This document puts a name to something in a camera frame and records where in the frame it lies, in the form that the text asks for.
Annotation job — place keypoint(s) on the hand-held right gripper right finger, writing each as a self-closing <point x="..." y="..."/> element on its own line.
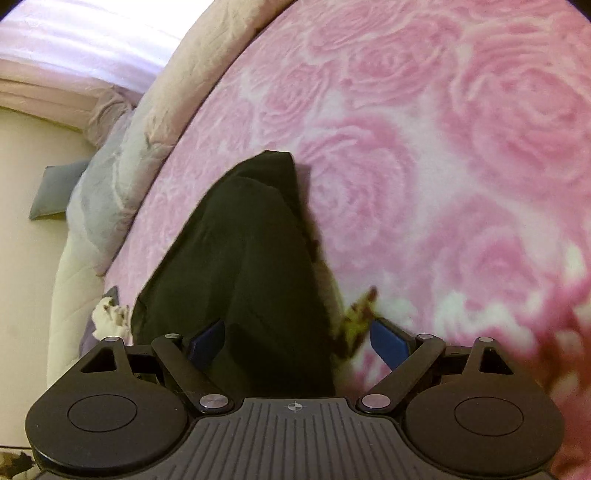
<point x="388" y="341"/>

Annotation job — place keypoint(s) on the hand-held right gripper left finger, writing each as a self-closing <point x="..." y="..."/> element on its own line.
<point x="207" y="341"/>

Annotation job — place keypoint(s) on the black pants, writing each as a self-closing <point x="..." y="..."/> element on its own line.
<point x="240" y="258"/>

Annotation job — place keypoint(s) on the purple and white sweater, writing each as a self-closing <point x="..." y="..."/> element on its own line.
<point x="88" y="340"/>

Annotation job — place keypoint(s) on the white quilted headboard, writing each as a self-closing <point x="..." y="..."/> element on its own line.
<point x="74" y="300"/>

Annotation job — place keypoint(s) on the pink rose printed blanket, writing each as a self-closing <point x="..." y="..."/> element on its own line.
<point x="438" y="161"/>

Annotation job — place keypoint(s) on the grey pillow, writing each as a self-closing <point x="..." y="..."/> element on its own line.
<point x="55" y="191"/>

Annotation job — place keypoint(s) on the grey and pink duvet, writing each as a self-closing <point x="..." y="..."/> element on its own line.
<point x="152" y="124"/>

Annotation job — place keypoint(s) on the lavender crumpled cloth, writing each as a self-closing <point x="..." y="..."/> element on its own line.
<point x="111" y="115"/>

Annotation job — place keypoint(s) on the pink curtain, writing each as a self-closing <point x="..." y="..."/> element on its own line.
<point x="83" y="46"/>

